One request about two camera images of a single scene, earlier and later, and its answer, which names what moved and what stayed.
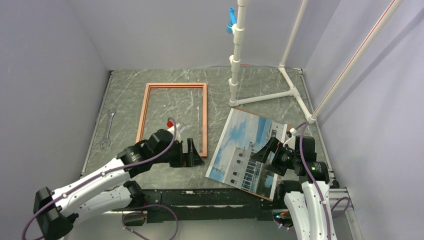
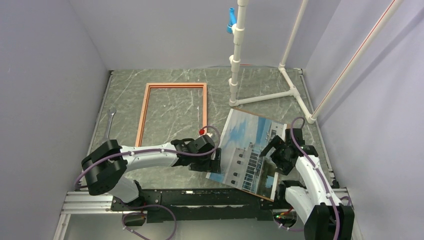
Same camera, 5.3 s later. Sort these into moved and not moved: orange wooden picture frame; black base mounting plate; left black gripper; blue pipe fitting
Moved: left black gripper
Not moved: orange wooden picture frame; black base mounting plate; blue pipe fitting
